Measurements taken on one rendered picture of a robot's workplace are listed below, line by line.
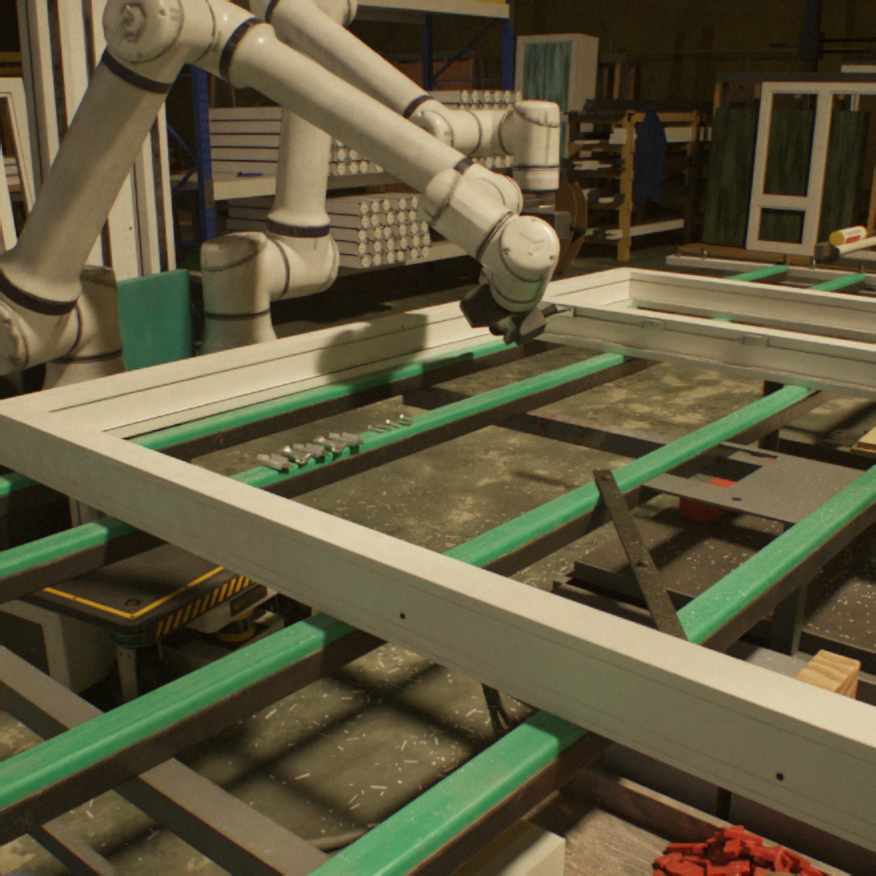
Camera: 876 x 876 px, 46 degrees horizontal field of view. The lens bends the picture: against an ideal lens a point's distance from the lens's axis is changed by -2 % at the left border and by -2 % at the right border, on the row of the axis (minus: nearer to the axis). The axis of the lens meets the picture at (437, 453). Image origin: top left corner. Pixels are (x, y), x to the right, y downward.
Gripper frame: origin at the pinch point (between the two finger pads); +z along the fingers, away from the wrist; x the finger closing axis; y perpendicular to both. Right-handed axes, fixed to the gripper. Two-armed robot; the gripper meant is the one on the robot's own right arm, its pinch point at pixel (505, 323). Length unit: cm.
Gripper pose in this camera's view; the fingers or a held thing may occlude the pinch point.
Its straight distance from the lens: 181.5
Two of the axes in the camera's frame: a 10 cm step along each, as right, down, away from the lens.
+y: 8.7, -4.6, 1.5
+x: -4.8, -8.6, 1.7
